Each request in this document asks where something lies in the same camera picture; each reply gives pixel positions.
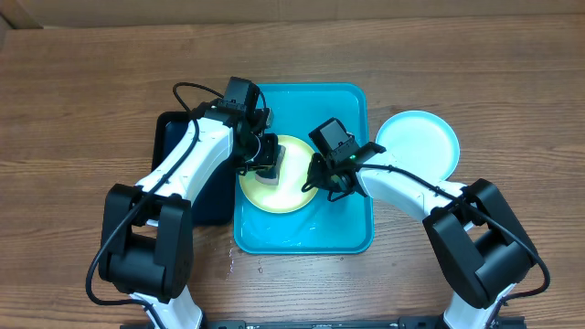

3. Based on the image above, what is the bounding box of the yellow-green plate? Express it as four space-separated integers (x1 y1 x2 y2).
239 135 317 214

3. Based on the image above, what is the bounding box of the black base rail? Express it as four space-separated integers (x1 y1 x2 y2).
120 315 527 329

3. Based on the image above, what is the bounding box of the teal plastic serving tray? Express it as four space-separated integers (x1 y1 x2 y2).
234 83 374 254

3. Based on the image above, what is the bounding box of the light blue plate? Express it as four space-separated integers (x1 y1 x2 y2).
376 111 461 180

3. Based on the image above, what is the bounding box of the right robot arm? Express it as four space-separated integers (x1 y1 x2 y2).
303 113 542 328

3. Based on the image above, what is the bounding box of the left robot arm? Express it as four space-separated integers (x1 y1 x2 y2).
85 77 285 328

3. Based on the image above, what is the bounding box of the black plastic tray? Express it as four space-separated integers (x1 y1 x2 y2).
151 111 236 227

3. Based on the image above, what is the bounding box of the green and tan sponge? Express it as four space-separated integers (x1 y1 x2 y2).
255 144 286 186

